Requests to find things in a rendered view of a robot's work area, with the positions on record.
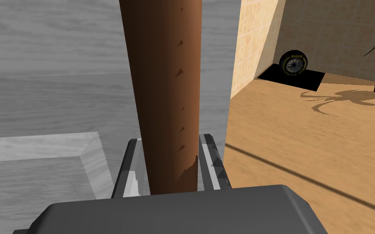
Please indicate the black floor mat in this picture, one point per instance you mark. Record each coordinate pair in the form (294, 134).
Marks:
(308, 81)

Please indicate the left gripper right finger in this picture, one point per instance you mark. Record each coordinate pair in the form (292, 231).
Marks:
(212, 165)

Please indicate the black tyre with yellow lettering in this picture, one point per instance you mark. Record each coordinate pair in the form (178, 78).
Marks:
(293, 63)

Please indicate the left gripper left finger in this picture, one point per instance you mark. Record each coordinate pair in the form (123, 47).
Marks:
(129, 172)

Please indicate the grey wooden door leaf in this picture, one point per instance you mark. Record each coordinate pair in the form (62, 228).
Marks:
(54, 81)

